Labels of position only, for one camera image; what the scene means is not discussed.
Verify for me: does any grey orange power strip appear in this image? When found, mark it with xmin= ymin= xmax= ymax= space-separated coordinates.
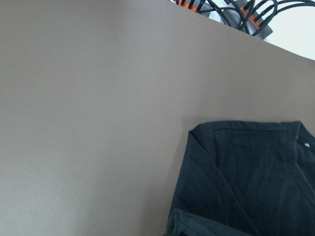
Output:
xmin=172 ymin=0 xmax=273 ymax=40

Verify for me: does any black graphic t-shirt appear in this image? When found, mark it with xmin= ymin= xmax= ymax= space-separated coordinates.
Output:
xmin=165 ymin=121 xmax=315 ymax=236

